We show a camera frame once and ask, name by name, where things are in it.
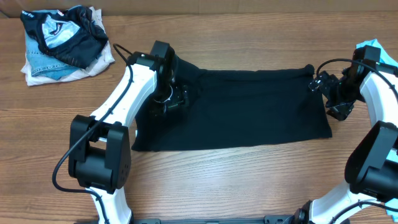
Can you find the folded blue denim jeans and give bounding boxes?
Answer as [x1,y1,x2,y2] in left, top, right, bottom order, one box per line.
[21,10,81,80]

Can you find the black and grey jersey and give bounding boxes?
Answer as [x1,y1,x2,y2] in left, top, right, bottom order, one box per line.
[20,6,108,69]

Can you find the folded white cloth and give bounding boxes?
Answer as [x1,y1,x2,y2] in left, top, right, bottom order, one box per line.
[21,7,114,86]

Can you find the light blue garment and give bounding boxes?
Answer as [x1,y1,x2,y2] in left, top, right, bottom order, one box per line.
[356,39,397,223]

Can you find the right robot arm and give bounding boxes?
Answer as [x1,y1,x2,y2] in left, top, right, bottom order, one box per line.
[284,44,397,224]

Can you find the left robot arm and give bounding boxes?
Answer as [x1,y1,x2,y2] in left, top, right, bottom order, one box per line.
[68,41,188,223]

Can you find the black t-shirt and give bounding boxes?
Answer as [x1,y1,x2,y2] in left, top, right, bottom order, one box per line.
[132,58,332,151]

